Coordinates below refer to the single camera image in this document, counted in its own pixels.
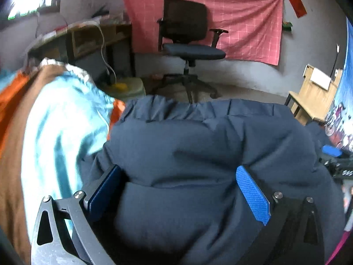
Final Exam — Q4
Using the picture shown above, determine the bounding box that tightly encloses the blue orange brown striped blanket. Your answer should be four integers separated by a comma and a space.
0, 58, 126, 265

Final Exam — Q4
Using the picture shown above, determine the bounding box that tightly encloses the dark navy padded jacket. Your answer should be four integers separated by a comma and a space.
73, 95, 346, 265

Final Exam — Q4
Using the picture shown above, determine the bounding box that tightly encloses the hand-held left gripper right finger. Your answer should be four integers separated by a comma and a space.
236, 165, 332, 265

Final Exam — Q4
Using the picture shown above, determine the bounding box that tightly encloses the red paper on wall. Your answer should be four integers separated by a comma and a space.
289, 0, 307, 19

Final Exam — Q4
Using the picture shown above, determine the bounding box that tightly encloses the black office chair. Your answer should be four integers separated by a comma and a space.
150, 0, 229, 104

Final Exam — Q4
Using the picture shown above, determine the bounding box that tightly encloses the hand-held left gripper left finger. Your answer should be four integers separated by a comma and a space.
30, 165, 128, 265

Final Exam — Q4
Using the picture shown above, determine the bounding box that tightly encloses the small wooden stand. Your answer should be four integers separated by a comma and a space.
285, 64, 342, 126

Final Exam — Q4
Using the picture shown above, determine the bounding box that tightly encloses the pink checked wall cloth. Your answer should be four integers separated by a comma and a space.
121, 0, 284, 66

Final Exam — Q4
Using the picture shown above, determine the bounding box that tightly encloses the wooden desk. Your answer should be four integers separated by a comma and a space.
28, 19, 135, 86

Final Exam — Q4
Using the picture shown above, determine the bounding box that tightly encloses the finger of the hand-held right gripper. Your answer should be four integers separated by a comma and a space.
321, 144, 344, 158

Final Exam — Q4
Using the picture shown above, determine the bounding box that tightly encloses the white cable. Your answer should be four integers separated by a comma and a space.
92, 23, 118, 86

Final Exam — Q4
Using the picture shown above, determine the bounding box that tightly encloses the printed hanging cloth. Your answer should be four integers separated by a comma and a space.
324, 19, 353, 152

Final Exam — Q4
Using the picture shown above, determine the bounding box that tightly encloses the yellow-green plastic container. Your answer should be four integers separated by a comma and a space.
103, 77, 146, 100

